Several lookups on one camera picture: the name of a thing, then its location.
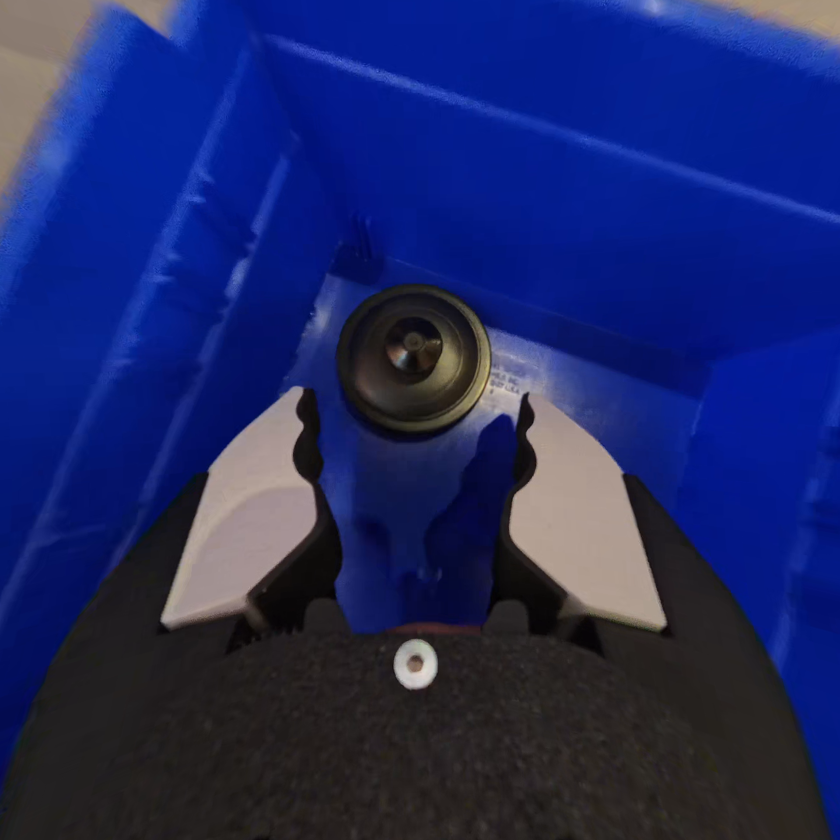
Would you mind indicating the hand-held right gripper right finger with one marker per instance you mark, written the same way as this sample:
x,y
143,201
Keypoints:
x,y
584,525

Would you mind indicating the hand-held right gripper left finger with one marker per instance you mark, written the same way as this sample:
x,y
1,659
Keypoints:
x,y
243,525

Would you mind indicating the blue plastic bin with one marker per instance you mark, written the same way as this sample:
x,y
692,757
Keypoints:
x,y
525,197

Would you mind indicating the black bottle lid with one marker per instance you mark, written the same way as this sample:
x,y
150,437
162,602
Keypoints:
x,y
413,394

